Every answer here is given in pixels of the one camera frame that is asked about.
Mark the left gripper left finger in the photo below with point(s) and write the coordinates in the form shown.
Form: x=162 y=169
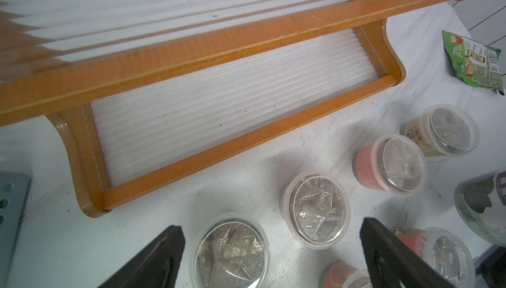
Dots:
x=156 y=265

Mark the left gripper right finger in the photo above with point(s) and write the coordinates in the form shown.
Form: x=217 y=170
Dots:
x=391 y=263

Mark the small red jar shelf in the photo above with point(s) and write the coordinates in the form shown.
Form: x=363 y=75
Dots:
x=444 y=252
x=340 y=274

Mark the small red jar bottom shelf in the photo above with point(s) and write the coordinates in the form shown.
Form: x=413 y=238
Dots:
x=340 y=274

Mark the green label seed jar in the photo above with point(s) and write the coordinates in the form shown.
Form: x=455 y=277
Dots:
x=232 y=250

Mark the orange-red label seed jar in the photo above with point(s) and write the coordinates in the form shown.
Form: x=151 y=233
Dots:
x=316 y=209

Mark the red label seed jar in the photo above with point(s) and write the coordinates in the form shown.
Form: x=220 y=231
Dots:
x=393 y=163

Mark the watermelon seed tin can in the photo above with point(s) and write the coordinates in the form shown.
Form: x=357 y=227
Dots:
x=480 y=202

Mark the yellow label seed jar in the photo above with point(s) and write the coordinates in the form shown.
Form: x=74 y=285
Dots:
x=443 y=131

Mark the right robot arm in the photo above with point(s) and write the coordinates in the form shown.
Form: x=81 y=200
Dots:
x=491 y=268

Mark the wooden three-tier shelf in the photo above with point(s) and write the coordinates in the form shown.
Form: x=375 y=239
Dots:
x=144 y=93

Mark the blue plastic basket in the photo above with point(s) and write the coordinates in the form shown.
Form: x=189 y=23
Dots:
x=14 y=188

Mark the green snack packet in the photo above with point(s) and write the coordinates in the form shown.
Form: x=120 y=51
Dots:
x=475 y=63

